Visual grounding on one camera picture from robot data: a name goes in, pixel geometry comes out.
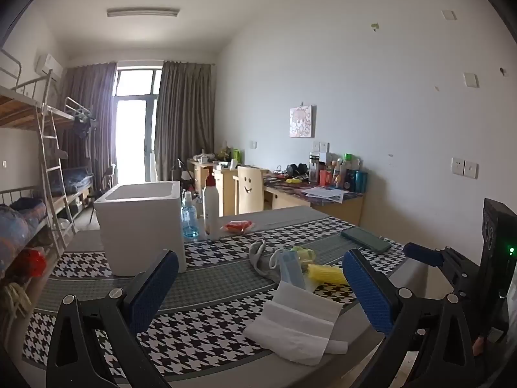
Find white pump bottle red cap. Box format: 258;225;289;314
202;167;221;241

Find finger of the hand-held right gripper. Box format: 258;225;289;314
403;242;482;294

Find black folding chair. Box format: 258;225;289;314
95;164;118;199

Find brown curtain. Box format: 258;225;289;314
154;60;216;182
60;62;118;189

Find dark hanging clothes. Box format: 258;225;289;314
73;107;98;140

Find red plastic bag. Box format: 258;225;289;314
11;248;48;279

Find red snack packet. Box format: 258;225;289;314
220;220;257;235

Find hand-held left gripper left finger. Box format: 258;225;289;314
46;248;179;388

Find white paper towel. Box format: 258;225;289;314
243;281;349;366

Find wooden desk with patterned top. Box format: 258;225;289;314
262;174;364;227

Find ceiling tube light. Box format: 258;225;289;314
107;7;179;18

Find blue folded bedding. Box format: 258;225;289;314
60;167;93;195

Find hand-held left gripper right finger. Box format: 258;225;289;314
343;248;483;388

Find clear bottle blue liquid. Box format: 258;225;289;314
180;191;200;239

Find houndstooth tablecloth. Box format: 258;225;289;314
22;206;408;376

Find row of toiletry bottles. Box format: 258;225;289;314
309;152;369;193

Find white foam box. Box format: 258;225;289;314
94;180;187;277

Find grey cloth mask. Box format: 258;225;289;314
248;239;291;279

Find dark green phone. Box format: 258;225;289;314
341;227;392;254

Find pale green cloth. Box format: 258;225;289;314
291;246;318;266

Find metal bunk bed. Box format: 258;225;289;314
0;48;77;259
52;97;100;219

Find printed papers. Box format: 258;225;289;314
301;186;346;203

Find wooden chair with smiley face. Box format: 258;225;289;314
236;166;269;215

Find glass balcony door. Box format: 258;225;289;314
114;69;162;184

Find blue patterned bedding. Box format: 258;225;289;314
0;198;47;247

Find white air conditioner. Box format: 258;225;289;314
36;54;63;78

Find pink wall picture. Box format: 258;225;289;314
289;105;313;138

